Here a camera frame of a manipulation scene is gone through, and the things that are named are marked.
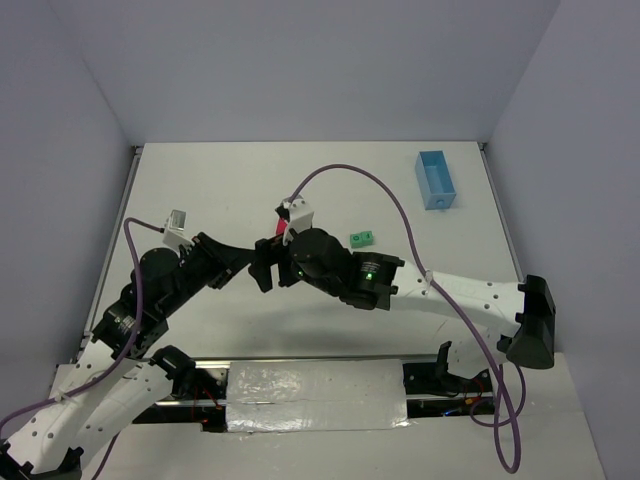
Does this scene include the red triangular wood block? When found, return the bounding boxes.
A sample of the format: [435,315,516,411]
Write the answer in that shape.
[273,219,288,242]

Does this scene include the green G cube block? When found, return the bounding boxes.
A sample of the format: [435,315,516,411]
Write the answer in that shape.
[349,232,364,249]

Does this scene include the green F cube block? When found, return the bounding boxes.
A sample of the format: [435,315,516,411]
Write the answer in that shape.
[361,231,374,246]

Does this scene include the blue plastic box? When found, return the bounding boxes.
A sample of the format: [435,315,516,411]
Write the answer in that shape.
[415,151,457,210]

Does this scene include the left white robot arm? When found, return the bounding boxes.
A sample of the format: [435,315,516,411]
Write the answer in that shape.
[1,233,254,479]

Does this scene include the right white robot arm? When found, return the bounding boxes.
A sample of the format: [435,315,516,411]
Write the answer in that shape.
[249,228,556,379]

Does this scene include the silver tape sheet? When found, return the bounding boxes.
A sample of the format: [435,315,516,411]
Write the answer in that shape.
[225,359,409,433]

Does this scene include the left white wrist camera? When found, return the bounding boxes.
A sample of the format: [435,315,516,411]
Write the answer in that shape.
[162,209,191,251]

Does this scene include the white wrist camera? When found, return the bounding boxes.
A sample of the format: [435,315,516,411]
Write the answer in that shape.
[162,209,191,251]
[276,195,314,246]

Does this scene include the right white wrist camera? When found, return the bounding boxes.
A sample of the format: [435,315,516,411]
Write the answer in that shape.
[276,195,314,246]

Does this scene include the aluminium mounting rail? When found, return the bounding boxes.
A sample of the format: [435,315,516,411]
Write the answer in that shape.
[133,361,495,433]

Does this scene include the left table edge rail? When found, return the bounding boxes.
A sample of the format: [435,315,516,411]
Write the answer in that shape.
[79,145,144,352]

